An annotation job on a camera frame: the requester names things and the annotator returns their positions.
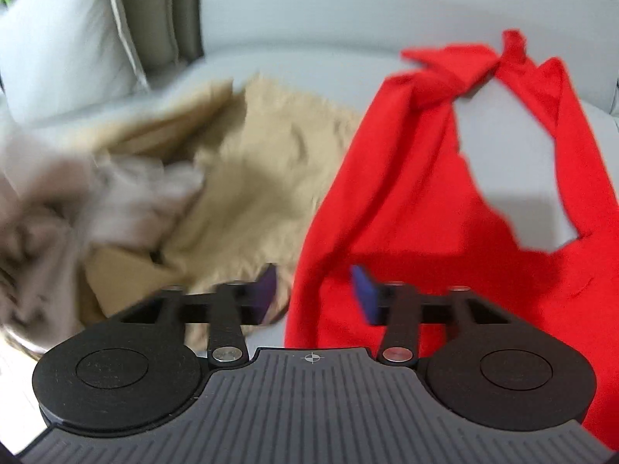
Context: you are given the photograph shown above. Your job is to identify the khaki pants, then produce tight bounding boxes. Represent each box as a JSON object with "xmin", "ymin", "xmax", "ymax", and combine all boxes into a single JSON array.
[{"xmin": 80, "ymin": 75, "xmax": 364, "ymax": 349}]

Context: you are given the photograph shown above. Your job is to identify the white garment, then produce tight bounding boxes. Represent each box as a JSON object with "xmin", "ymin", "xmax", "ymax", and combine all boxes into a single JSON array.
[{"xmin": 0, "ymin": 121, "xmax": 208, "ymax": 349}]

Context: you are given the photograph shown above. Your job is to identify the large grey pillow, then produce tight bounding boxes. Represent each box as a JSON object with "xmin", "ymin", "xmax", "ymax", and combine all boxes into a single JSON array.
[{"xmin": 0, "ymin": 0, "xmax": 152, "ymax": 124}]

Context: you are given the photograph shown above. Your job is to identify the small grey pillow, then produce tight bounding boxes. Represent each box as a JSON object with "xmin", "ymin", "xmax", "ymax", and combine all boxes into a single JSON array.
[{"xmin": 118, "ymin": 0, "xmax": 204, "ymax": 72}]

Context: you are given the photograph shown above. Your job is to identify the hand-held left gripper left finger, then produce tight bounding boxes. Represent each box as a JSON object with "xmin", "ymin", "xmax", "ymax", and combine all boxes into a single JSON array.
[{"xmin": 104, "ymin": 263, "xmax": 279, "ymax": 367}]

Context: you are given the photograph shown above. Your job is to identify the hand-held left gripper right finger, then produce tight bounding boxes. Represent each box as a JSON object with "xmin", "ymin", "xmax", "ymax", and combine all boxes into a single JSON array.
[{"xmin": 351, "ymin": 265, "xmax": 525, "ymax": 367}]

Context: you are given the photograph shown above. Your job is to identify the grey sofa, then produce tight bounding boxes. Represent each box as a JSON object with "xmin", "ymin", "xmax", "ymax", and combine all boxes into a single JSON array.
[{"xmin": 0, "ymin": 0, "xmax": 619, "ymax": 353}]

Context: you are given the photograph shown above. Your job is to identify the red tank top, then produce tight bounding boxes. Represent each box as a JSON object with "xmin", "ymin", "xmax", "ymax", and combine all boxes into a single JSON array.
[{"xmin": 283, "ymin": 29, "xmax": 619, "ymax": 445}]

